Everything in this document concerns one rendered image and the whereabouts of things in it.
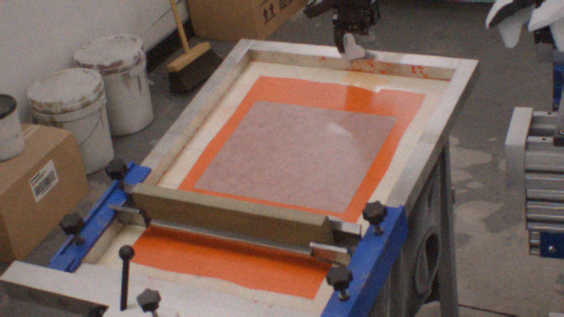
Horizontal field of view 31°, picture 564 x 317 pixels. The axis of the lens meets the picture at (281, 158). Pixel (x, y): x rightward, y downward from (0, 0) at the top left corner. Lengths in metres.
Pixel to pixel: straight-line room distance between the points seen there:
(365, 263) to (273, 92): 0.65
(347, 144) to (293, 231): 0.34
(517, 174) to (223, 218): 0.54
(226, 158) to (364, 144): 0.29
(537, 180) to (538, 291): 1.60
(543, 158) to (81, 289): 0.84
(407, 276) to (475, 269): 1.30
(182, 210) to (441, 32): 3.35
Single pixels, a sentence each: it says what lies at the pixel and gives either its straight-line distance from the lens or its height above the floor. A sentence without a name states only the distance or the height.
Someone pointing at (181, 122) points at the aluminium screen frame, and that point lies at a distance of 2.24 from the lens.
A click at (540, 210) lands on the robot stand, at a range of 1.88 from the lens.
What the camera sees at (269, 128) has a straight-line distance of 2.21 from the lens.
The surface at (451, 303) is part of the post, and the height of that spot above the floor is 0.33.
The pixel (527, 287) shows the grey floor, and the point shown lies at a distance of 3.43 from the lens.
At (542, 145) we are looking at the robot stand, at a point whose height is 1.21.
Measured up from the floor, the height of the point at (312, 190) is 1.06.
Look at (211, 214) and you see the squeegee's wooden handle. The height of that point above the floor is 1.11.
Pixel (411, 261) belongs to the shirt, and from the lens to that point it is 2.22.
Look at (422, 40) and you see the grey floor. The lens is 5.08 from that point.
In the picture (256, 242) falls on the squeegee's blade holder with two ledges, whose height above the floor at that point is 1.06.
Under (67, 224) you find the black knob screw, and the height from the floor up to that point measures 1.11.
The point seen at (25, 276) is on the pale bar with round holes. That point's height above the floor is 1.08.
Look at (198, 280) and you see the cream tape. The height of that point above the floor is 1.01.
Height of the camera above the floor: 2.14
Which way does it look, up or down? 31 degrees down
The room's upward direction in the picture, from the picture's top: 9 degrees counter-clockwise
